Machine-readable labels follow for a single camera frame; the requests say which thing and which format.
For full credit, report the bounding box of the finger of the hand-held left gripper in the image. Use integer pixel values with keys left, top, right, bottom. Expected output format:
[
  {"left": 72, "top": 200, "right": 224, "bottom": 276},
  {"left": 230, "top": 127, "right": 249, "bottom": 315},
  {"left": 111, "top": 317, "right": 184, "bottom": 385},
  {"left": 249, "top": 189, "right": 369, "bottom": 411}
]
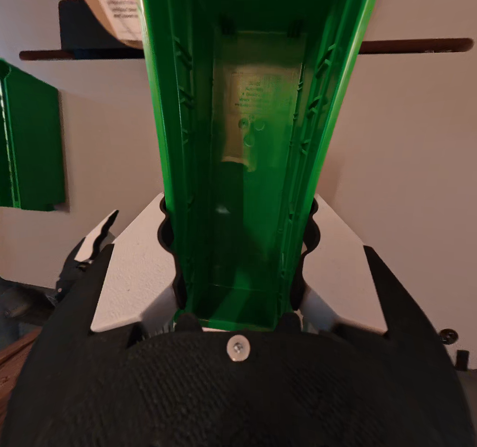
[{"left": 73, "top": 210, "right": 120, "bottom": 263}]

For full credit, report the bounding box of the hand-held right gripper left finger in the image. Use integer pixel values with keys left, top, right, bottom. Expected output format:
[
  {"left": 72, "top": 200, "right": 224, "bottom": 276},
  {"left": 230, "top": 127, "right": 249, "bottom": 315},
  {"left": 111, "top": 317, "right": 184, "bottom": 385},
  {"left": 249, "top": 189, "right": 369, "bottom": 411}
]
[{"left": 90, "top": 194, "right": 187, "bottom": 333}]

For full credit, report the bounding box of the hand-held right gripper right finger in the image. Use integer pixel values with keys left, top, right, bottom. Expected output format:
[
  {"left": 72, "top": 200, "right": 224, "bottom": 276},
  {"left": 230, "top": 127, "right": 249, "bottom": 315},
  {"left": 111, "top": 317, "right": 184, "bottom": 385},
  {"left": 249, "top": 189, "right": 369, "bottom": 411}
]
[{"left": 291, "top": 196, "right": 388, "bottom": 334}]

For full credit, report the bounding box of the green plastic bin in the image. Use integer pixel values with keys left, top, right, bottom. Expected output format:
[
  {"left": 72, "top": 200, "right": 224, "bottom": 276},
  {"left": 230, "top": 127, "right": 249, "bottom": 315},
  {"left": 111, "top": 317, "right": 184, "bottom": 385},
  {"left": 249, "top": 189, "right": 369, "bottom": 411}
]
[
  {"left": 0, "top": 60, "right": 66, "bottom": 212},
  {"left": 133, "top": 0, "right": 384, "bottom": 332}
]

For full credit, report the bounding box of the instruction sheet on stand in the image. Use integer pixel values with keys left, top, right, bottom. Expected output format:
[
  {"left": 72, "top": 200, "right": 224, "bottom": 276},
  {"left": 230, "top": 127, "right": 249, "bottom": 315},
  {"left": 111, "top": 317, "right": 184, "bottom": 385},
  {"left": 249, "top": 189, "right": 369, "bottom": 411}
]
[{"left": 66, "top": 0, "right": 146, "bottom": 49}]

